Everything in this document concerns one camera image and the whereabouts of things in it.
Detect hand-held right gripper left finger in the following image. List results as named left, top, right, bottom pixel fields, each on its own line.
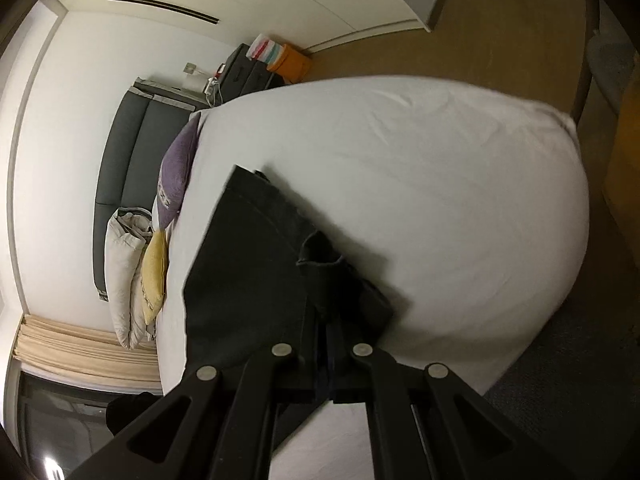
left=68, top=310, right=326, bottom=480

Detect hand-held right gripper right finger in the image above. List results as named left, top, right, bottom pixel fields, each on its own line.
left=326, top=316, right=583, bottom=480

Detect black pants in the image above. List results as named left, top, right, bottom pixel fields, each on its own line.
left=182, top=164, right=396, bottom=467

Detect white bed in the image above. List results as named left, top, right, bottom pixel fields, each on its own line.
left=156, top=75, right=591, bottom=480

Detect yellow pillow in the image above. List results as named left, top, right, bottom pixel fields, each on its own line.
left=140, top=230, right=168, bottom=326

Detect white folded duvet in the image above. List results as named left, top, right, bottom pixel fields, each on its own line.
left=104, top=206, right=160, bottom=350

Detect purple pillow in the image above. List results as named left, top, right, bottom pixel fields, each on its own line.
left=157, top=115, right=201, bottom=229

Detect grey rug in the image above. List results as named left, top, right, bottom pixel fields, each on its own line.
left=482, top=305, right=640, bottom=480

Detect beige curtain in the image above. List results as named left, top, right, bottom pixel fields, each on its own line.
left=12, top=315, right=163, bottom=395

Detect grey headboard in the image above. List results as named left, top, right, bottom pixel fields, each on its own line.
left=93, top=85, right=201, bottom=302

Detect dark nightstand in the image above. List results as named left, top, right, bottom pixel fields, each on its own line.
left=216, top=43, right=287, bottom=107

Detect orange box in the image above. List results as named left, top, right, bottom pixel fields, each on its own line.
left=265, top=44, right=312, bottom=84

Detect striped folded cloth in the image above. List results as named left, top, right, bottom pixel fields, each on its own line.
left=248, top=34, right=287, bottom=65

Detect wooden furniture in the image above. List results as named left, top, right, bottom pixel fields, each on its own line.
left=602, top=50, right=640, bottom=246

